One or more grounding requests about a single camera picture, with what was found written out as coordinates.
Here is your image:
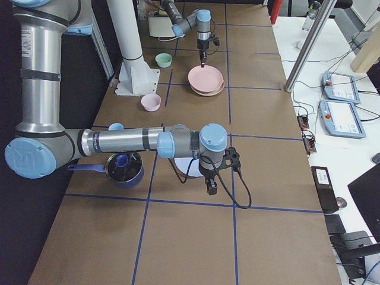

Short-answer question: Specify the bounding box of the pink plate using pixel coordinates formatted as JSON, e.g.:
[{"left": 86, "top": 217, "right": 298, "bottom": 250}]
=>
[{"left": 188, "top": 65, "right": 224, "bottom": 92}]

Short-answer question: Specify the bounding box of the black monitor stand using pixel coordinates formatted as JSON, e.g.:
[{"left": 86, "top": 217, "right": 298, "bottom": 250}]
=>
[{"left": 324, "top": 214, "right": 379, "bottom": 283}]

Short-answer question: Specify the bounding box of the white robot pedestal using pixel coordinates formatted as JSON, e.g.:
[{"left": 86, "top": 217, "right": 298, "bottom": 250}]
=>
[{"left": 107, "top": 0, "right": 160, "bottom": 96}]

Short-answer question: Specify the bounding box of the orange connector block near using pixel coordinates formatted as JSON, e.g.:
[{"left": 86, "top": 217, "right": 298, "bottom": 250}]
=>
[{"left": 302, "top": 135, "right": 316, "bottom": 155}]

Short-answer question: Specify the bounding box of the black box with label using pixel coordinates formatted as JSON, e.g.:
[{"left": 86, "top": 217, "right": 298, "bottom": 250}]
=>
[{"left": 311, "top": 166, "right": 339, "bottom": 214}]

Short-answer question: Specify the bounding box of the near teach pendant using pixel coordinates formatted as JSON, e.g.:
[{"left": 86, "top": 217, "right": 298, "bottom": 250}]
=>
[{"left": 319, "top": 99, "right": 366, "bottom": 139}]

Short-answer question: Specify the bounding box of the far teach pendant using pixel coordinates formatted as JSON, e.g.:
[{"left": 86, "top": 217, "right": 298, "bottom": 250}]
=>
[{"left": 322, "top": 71, "right": 360, "bottom": 105}]

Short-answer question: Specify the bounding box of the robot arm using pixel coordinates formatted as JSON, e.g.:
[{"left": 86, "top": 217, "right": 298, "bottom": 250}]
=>
[
  {"left": 160, "top": 0, "right": 211, "bottom": 68},
  {"left": 4, "top": 1, "right": 231, "bottom": 195}
]

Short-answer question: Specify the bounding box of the light blue plate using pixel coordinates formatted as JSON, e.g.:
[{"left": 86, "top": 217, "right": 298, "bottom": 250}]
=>
[{"left": 175, "top": 157, "right": 202, "bottom": 178}]

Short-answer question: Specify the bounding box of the green bowl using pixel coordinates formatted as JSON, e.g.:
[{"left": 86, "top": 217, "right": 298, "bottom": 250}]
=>
[{"left": 155, "top": 53, "right": 173, "bottom": 68}]

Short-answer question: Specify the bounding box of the white toaster cable with plug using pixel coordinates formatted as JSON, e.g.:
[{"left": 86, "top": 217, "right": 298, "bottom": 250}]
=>
[{"left": 157, "top": 34, "right": 185, "bottom": 42}]

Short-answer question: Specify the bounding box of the pink bowl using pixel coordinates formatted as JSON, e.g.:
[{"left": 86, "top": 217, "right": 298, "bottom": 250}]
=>
[{"left": 141, "top": 94, "right": 162, "bottom": 112}]

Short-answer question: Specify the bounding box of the aluminium frame post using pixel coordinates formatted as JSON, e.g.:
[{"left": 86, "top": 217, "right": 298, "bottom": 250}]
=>
[{"left": 284, "top": 0, "right": 337, "bottom": 93}]

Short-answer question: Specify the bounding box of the orange connector block far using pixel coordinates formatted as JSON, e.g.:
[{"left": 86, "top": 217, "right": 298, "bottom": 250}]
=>
[{"left": 297, "top": 115, "right": 309, "bottom": 130}]

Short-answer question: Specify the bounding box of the light blue cup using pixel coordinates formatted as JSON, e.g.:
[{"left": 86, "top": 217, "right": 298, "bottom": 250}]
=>
[{"left": 108, "top": 122, "right": 124, "bottom": 131}]

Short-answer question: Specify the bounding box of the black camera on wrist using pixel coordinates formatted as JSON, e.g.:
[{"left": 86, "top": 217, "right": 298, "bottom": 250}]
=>
[
  {"left": 208, "top": 34, "right": 220, "bottom": 48},
  {"left": 220, "top": 147, "right": 241, "bottom": 172}
]

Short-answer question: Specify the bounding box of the wooden board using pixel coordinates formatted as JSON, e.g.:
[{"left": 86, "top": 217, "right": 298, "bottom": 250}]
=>
[{"left": 350, "top": 22, "right": 379, "bottom": 73}]

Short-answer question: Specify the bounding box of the cream toaster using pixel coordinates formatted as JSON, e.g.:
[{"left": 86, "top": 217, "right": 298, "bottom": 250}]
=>
[{"left": 148, "top": 10, "right": 185, "bottom": 38}]

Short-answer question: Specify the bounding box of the cream white plate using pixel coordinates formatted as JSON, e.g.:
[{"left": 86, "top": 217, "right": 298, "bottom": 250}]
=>
[{"left": 191, "top": 84, "right": 224, "bottom": 97}]

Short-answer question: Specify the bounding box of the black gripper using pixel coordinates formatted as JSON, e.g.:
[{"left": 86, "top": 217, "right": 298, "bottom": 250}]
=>
[
  {"left": 197, "top": 39, "right": 209, "bottom": 67},
  {"left": 199, "top": 166, "right": 218, "bottom": 195}
]

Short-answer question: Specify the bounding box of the orange connector block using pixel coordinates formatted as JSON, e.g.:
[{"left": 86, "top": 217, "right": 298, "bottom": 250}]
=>
[
  {"left": 302, "top": 135, "right": 316, "bottom": 155},
  {"left": 297, "top": 115, "right": 309, "bottom": 130}
]

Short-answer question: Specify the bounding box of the teach pendant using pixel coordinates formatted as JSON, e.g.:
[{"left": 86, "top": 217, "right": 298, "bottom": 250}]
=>
[
  {"left": 319, "top": 99, "right": 366, "bottom": 139},
  {"left": 322, "top": 71, "right": 360, "bottom": 105}
]

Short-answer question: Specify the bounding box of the dark blue pot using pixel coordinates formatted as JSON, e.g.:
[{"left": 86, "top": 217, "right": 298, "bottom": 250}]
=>
[{"left": 67, "top": 152, "right": 144, "bottom": 189}]

